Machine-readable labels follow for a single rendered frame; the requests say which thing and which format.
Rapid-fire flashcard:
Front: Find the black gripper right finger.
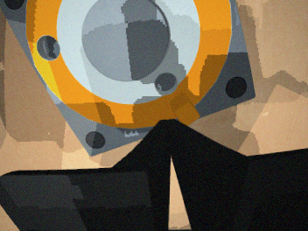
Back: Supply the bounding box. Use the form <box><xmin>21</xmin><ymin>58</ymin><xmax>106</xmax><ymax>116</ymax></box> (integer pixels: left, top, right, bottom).
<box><xmin>168</xmin><ymin>119</ymin><xmax>308</xmax><ymax>231</ymax></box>

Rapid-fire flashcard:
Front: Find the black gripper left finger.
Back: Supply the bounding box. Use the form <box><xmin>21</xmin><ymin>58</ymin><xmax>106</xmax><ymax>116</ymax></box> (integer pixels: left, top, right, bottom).
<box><xmin>0</xmin><ymin>119</ymin><xmax>171</xmax><ymax>231</ymax></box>

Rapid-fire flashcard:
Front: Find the round orange and white plate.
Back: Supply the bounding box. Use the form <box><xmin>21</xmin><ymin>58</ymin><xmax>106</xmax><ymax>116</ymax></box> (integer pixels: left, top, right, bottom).
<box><xmin>25</xmin><ymin>0</ymin><xmax>232</xmax><ymax>129</ymax></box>

